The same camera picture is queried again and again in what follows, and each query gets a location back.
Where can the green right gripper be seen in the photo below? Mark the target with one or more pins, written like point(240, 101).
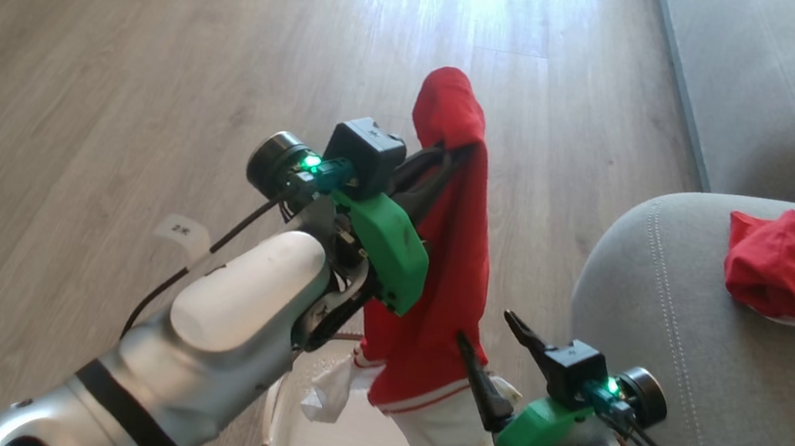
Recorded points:
point(530, 444)

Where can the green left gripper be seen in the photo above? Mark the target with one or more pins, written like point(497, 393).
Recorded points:
point(386, 245)

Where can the red garment with white trim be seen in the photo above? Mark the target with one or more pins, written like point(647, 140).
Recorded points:
point(446, 261)

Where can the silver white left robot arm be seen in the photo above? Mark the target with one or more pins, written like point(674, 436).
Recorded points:
point(216, 353)

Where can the grey fabric sofa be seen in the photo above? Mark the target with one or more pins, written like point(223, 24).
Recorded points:
point(774, 369)

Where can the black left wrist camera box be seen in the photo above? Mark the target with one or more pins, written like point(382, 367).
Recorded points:
point(368, 153)

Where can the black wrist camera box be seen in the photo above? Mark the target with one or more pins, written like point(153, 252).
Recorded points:
point(575, 369)
point(368, 153)

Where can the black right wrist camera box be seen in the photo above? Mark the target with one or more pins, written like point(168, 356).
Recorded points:
point(575, 369)

